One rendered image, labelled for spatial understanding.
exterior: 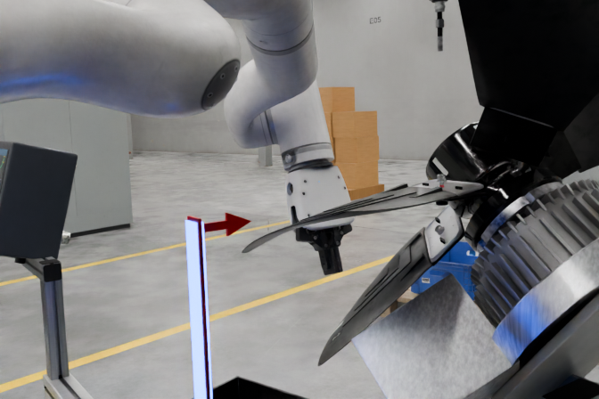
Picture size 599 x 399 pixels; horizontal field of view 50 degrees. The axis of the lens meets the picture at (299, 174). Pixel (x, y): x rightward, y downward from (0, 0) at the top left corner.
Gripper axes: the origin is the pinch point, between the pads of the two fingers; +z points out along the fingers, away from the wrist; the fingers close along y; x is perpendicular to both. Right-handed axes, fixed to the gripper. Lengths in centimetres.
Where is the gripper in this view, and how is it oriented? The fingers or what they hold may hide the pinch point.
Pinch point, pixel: (331, 261)
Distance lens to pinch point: 103.5
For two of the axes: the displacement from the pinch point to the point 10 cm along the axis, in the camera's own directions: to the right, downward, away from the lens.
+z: 2.1, 9.7, -1.4
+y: 8.1, -1.0, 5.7
